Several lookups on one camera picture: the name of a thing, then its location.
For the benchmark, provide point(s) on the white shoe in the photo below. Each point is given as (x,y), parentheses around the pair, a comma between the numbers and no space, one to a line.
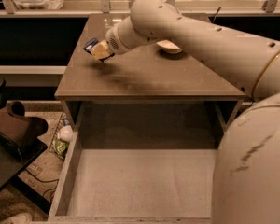
(23,218)

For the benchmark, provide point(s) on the white round object in basket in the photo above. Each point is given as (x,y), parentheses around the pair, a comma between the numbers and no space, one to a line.
(65,134)

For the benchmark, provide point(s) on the white ceramic bowl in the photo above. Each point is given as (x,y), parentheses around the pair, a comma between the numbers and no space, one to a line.
(169,47)

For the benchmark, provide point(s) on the black side table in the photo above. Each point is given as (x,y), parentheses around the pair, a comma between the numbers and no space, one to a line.
(10,168)

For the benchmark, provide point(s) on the grey counter cabinet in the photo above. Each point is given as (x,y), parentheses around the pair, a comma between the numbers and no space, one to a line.
(145,74)

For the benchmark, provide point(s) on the wire basket with items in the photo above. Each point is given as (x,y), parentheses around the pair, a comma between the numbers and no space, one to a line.
(59,147)

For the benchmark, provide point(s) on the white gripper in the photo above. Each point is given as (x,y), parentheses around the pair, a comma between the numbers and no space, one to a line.
(113,40)

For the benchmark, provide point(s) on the dark brown chair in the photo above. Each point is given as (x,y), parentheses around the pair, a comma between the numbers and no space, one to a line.
(19,132)

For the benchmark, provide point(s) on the blue rxbar blueberry wrapper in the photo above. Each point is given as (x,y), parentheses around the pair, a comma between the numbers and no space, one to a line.
(90,44)

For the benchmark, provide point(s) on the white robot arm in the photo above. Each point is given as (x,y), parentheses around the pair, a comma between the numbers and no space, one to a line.
(246,182)

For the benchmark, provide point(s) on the open grey top drawer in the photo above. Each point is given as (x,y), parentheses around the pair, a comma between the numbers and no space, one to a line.
(140,164)

